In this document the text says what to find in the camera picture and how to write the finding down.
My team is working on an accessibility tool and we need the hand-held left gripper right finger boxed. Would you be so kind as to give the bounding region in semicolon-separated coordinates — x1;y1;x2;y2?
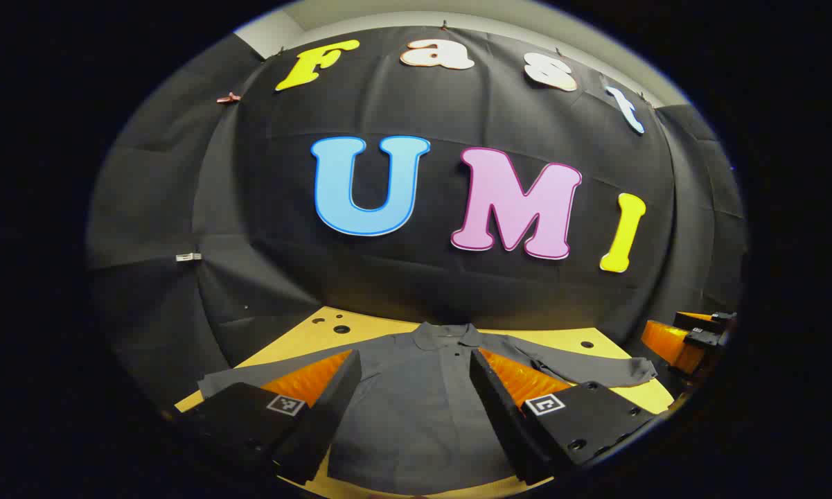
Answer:
469;347;662;486

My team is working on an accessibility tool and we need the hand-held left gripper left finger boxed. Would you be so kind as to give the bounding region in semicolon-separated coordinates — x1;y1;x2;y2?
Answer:
173;349;363;486

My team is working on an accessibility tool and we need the grey long-sleeved shirt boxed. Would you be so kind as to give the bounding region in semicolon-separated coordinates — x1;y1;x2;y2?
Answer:
197;322;659;496

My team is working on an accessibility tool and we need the black backdrop cloth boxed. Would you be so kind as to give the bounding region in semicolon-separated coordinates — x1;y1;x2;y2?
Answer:
87;24;749;410

